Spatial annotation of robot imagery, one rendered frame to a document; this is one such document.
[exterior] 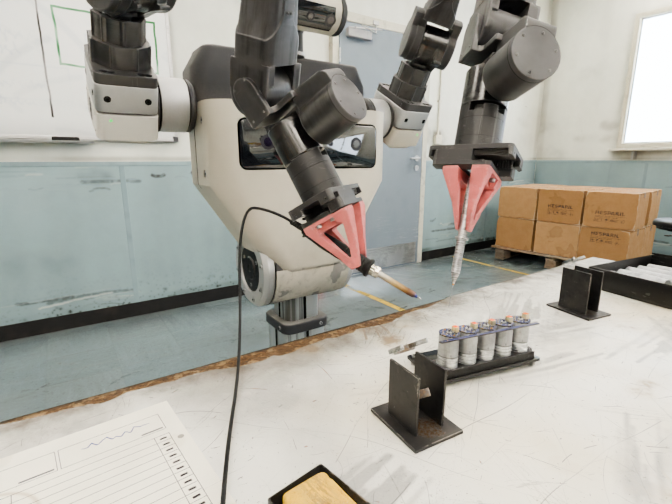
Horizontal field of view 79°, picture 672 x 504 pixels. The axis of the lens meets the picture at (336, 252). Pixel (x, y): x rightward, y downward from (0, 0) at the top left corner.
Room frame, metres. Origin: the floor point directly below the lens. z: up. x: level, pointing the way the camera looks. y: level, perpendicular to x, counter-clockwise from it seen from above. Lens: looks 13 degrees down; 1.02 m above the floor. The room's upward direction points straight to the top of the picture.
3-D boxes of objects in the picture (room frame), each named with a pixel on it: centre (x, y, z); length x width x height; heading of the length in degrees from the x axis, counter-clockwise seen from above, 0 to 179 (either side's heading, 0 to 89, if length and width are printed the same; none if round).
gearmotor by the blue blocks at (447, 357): (0.45, -0.14, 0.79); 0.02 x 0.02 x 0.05
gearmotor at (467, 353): (0.46, -0.16, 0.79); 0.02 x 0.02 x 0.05
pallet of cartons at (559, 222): (3.92, -2.30, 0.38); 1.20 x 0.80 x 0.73; 40
